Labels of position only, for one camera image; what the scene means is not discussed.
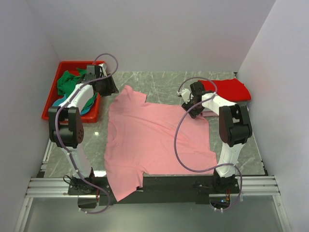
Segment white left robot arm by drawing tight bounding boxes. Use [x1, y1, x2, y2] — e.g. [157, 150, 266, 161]
[48, 63, 119, 194]

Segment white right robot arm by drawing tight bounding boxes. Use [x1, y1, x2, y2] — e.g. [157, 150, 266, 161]
[177, 81, 253, 193]

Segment red plastic bin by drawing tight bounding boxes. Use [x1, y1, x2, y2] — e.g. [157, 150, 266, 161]
[42, 60, 101, 123]

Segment folded red t shirt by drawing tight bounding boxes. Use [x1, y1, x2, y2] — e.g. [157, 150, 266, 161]
[213, 78, 252, 102]

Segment green t shirt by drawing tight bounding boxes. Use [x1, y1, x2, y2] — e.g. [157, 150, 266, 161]
[57, 68, 98, 97]

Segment blue t shirt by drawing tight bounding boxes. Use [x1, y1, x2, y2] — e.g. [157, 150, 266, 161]
[52, 95, 97, 116]

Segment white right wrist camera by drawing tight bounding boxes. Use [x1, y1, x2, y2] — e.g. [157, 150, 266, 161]
[177, 88, 193, 103]

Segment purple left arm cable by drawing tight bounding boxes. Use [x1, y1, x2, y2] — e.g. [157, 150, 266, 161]
[55, 53, 119, 215]

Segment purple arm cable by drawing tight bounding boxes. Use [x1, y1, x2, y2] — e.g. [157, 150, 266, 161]
[173, 76, 243, 211]
[55, 53, 119, 215]

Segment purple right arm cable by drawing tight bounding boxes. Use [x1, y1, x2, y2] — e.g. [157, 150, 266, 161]
[173, 76, 243, 211]

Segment aluminium frame rail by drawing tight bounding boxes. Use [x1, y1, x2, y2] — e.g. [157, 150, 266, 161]
[14, 138, 291, 232]

